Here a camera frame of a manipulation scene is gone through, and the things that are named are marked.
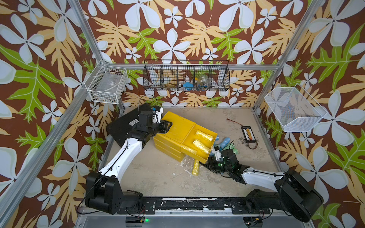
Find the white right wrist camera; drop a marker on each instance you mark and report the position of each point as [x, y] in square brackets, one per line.
[217, 155]

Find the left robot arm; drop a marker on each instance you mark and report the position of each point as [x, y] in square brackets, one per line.
[103, 189]

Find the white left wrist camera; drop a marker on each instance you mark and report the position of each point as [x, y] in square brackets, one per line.
[157, 114]

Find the white wire basket left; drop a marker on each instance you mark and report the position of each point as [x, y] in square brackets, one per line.
[106, 83]

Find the black wire basket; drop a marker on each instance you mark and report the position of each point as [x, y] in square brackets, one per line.
[186, 75]

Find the yellow top drawer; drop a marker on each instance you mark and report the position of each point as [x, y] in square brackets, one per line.
[188, 141]

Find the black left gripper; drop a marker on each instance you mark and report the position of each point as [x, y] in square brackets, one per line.
[164, 129]

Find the white mesh basket right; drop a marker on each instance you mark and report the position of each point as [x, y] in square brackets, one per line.
[294, 108]

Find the yellow plastic drawer cabinet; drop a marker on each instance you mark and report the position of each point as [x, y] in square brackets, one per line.
[170, 143]

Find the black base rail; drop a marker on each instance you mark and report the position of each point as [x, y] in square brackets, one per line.
[151, 205]

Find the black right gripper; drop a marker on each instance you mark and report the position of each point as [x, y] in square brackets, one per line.
[210, 160]

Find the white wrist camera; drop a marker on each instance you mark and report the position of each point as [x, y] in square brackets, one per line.
[217, 155]
[157, 114]

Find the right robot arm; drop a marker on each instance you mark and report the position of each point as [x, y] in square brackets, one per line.
[288, 192]

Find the black plastic tool case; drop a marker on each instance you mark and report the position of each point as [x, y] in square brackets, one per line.
[122, 126]

